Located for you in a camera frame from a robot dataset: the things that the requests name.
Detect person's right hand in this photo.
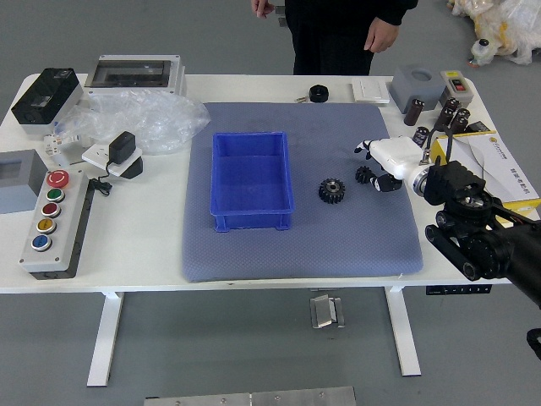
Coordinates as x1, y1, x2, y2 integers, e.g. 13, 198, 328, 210
250, 0, 276, 19

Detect person's left hand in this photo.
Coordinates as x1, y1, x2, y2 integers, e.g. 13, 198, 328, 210
363, 19, 401, 54

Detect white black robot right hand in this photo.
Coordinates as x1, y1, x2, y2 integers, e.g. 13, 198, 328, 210
353, 135, 426, 194

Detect big black gear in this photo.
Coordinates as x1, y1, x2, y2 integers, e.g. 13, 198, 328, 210
317, 177, 347, 205

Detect yellow white cardboard box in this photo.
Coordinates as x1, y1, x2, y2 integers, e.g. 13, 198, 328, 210
424, 132, 541, 222

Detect blue plastic box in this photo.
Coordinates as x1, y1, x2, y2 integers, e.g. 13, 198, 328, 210
210, 131, 295, 233

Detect black box with white base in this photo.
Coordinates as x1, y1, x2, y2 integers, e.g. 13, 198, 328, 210
10, 68, 85, 137

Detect grey box with window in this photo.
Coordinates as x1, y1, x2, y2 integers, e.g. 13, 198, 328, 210
0, 149, 47, 215

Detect grey push-button control box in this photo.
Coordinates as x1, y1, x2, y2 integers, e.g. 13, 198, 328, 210
18, 169, 95, 281

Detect person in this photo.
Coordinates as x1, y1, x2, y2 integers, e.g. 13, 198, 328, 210
285, 0, 419, 76

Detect grey block with round hole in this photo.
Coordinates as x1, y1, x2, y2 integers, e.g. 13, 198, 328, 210
389, 64, 447, 114

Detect plastic-wrapped bundle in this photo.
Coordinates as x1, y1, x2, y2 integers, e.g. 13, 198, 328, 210
447, 0, 541, 67

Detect blue-grey padded mat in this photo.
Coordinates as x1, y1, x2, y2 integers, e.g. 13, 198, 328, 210
181, 101, 424, 283

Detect black table control panel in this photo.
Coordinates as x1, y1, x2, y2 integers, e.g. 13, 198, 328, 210
425, 285, 494, 296

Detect clear plastic bag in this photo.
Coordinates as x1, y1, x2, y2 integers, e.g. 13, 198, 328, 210
54, 89, 211, 156

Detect white table leg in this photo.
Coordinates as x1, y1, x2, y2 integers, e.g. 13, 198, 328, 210
384, 286, 423, 377
86, 291, 124, 388

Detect black power adapter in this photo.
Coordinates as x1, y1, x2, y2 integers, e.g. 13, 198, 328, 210
108, 130, 137, 164

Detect white power socket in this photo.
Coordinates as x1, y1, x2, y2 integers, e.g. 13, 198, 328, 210
81, 142, 145, 181

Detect grey metal plate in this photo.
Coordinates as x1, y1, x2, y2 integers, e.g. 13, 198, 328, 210
143, 386, 357, 406

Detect white wall switch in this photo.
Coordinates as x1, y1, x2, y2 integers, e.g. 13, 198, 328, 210
351, 78, 391, 104

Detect grey red-black button switch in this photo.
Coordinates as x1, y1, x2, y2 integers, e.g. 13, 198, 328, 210
439, 69, 476, 107

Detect grey enclosure with clear window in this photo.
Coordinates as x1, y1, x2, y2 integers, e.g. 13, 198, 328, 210
84, 53, 188, 97

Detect metal floor bracket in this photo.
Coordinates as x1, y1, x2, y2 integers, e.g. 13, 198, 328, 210
309, 294, 346, 330

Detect black adapter cord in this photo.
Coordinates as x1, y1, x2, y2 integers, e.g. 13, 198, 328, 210
86, 160, 114, 196

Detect white cable connectors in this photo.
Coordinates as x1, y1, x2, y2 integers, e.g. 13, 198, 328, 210
43, 133, 84, 154

